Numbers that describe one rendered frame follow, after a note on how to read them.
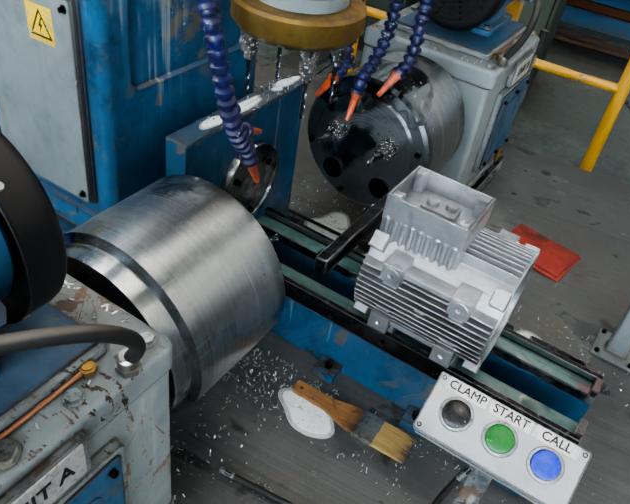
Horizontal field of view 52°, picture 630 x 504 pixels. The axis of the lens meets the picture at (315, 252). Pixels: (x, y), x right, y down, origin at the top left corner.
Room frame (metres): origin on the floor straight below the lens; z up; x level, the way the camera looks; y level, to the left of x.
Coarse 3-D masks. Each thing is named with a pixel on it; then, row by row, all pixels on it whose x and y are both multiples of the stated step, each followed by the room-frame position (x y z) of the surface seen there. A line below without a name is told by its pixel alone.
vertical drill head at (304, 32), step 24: (240, 0) 0.81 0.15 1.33; (264, 0) 0.81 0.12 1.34; (288, 0) 0.80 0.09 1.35; (312, 0) 0.80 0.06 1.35; (336, 0) 0.82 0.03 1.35; (360, 0) 0.89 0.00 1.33; (240, 24) 0.80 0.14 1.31; (264, 24) 0.78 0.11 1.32; (288, 24) 0.77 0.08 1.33; (312, 24) 0.78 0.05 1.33; (336, 24) 0.79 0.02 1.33; (360, 24) 0.83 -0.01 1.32; (288, 48) 0.78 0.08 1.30; (312, 48) 0.78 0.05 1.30; (336, 48) 0.81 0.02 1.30; (312, 72) 0.80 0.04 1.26; (336, 72) 0.88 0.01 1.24
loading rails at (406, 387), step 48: (288, 240) 0.88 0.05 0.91; (288, 288) 0.76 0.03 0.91; (336, 288) 0.84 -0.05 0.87; (288, 336) 0.76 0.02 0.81; (336, 336) 0.72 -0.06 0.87; (384, 336) 0.68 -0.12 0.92; (384, 384) 0.67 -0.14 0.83; (432, 384) 0.64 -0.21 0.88; (480, 384) 0.62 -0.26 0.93; (528, 384) 0.68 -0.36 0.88; (576, 384) 0.66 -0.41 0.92; (576, 432) 0.56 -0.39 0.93
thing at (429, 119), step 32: (384, 64) 1.12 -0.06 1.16; (416, 64) 1.14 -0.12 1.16; (320, 96) 1.08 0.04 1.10; (384, 96) 1.03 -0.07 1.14; (416, 96) 1.04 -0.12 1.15; (448, 96) 1.11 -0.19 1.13; (320, 128) 1.07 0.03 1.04; (352, 128) 1.04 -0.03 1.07; (384, 128) 1.02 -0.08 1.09; (416, 128) 0.99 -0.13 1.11; (448, 128) 1.06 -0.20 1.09; (320, 160) 1.07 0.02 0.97; (352, 160) 1.04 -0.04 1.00; (384, 160) 0.98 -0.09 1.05; (416, 160) 0.99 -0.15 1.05; (352, 192) 1.04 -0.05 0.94; (384, 192) 1.00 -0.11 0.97
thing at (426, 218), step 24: (408, 192) 0.79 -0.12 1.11; (432, 192) 0.80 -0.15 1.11; (456, 192) 0.78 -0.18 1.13; (480, 192) 0.77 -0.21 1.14; (384, 216) 0.73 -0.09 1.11; (408, 216) 0.71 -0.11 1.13; (432, 216) 0.70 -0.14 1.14; (456, 216) 0.73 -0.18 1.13; (480, 216) 0.71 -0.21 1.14; (408, 240) 0.70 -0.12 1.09; (432, 240) 0.69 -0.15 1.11; (456, 240) 0.68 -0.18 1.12; (456, 264) 0.68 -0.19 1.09
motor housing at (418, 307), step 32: (384, 256) 0.70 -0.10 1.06; (416, 256) 0.70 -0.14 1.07; (480, 256) 0.68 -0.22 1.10; (512, 256) 0.69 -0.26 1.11; (384, 288) 0.68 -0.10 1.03; (416, 288) 0.66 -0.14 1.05; (448, 288) 0.65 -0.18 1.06; (480, 288) 0.65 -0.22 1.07; (512, 288) 0.65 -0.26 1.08; (416, 320) 0.64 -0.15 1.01; (448, 320) 0.63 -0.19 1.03; (480, 320) 0.62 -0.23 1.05; (480, 352) 0.60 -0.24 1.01
